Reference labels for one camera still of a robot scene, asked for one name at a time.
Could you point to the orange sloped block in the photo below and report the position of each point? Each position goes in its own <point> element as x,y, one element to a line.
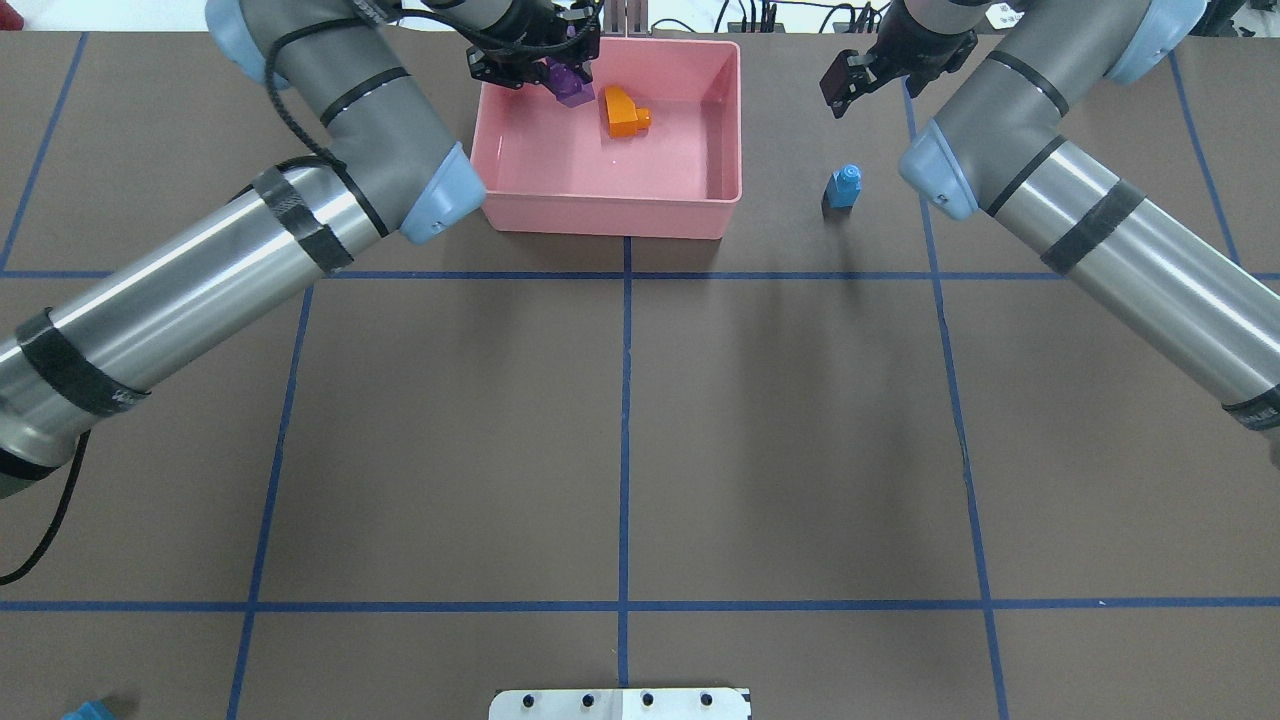
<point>624,118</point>

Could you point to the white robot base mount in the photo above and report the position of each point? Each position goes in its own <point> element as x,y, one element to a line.
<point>623,703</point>

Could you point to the black usb hub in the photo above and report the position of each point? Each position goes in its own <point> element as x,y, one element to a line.
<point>809,17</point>

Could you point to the aluminium frame post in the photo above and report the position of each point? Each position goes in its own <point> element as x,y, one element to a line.
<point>626,18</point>

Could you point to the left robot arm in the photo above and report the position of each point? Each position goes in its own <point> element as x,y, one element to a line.
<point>379,161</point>

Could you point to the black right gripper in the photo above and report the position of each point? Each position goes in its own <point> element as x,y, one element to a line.
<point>917,40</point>

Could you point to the small blue block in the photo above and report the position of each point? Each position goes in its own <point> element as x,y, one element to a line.
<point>843,188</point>

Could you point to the purple long block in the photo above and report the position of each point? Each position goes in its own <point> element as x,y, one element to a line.
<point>570,77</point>

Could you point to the pink plastic box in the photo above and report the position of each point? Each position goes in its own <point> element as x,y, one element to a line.
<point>551,169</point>

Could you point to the long blue studded block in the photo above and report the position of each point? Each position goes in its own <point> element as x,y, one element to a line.
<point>90,710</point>

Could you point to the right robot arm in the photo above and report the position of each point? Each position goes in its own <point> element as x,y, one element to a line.
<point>995,148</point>

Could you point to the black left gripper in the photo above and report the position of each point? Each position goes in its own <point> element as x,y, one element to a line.
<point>531,24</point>

